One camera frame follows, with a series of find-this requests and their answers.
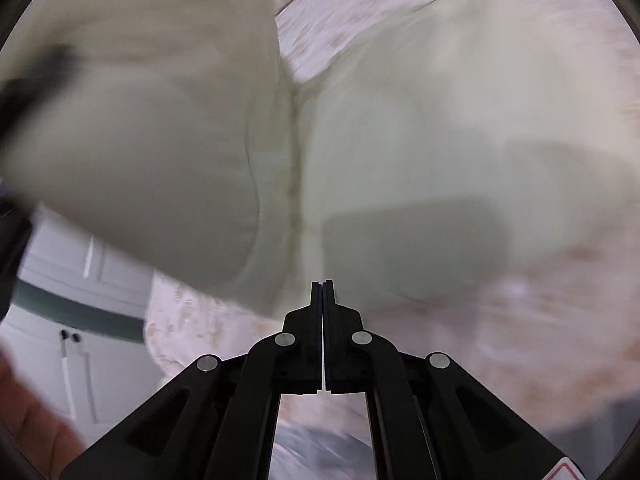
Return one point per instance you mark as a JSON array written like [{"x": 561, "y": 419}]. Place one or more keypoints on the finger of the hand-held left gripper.
[{"x": 30, "y": 82}]

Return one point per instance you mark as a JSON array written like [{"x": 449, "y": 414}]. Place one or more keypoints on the person's left hand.
[{"x": 35, "y": 435}]

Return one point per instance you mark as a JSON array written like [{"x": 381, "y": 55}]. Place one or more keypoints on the white wardrobe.
[{"x": 115, "y": 380}]

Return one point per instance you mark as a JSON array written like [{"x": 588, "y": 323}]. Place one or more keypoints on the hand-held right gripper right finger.
[{"x": 350, "y": 360}]

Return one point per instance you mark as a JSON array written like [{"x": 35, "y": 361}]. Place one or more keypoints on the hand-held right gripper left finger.
[{"x": 295, "y": 360}]

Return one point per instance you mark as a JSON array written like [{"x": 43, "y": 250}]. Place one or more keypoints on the cream quilted jacket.
[{"x": 150, "y": 135}]

